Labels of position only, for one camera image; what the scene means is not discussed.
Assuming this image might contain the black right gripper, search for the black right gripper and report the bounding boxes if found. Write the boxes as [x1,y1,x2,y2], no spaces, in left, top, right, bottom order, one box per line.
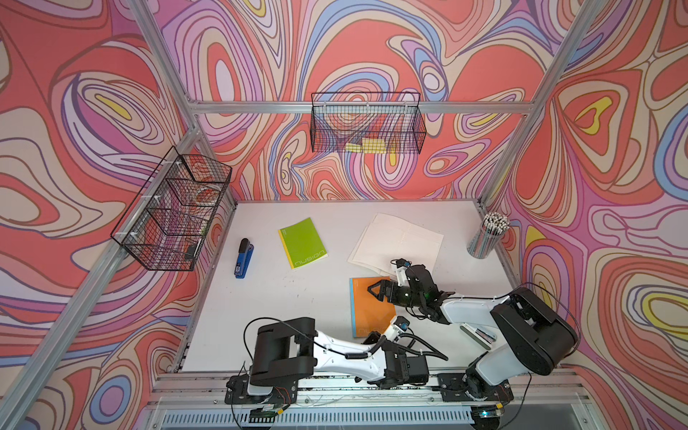
[366,280,424,308]

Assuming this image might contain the orange nusign notebook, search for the orange nusign notebook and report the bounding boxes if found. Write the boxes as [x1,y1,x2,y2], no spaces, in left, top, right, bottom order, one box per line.
[349,277,396,338]

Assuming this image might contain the white lined notebook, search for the white lined notebook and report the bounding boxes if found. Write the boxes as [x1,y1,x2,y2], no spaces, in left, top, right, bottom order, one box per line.
[348,213,444,275]

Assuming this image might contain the green nusign notebook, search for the green nusign notebook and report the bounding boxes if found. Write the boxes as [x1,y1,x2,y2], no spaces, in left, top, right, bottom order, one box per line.
[279,218,328,270]

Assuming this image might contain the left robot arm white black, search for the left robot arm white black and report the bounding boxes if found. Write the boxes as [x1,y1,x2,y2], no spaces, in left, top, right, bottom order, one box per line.
[247,316,448,396]

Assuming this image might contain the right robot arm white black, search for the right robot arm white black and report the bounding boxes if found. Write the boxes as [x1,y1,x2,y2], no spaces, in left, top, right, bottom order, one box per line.
[367,259,580,400]

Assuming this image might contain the silver grey stapler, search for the silver grey stapler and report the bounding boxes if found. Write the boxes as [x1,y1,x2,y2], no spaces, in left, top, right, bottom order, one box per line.
[460,324,496,350]

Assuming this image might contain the clear cup of pencils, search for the clear cup of pencils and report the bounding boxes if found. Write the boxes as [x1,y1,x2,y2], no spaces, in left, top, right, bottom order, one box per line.
[467,212,511,259]

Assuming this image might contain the yellow sticky notes pad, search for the yellow sticky notes pad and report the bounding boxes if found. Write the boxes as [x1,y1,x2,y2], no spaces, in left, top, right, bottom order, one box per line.
[344,138,388,154]

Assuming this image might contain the blue black stapler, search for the blue black stapler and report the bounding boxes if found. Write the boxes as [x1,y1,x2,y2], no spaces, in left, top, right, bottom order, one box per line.
[234,238,254,279]

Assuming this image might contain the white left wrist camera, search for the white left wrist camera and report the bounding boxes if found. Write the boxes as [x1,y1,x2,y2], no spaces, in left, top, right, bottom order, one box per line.
[383,315,410,341]

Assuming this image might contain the black wire basket back wall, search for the black wire basket back wall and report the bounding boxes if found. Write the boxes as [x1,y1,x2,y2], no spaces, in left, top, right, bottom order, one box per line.
[310,91,427,154]

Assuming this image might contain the black wire basket wall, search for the black wire basket wall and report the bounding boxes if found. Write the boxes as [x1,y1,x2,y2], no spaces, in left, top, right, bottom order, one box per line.
[110,148,232,272]
[310,91,427,154]

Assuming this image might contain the black wire basket left wall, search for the black wire basket left wall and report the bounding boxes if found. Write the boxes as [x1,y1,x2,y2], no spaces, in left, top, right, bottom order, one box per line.
[110,148,232,272]

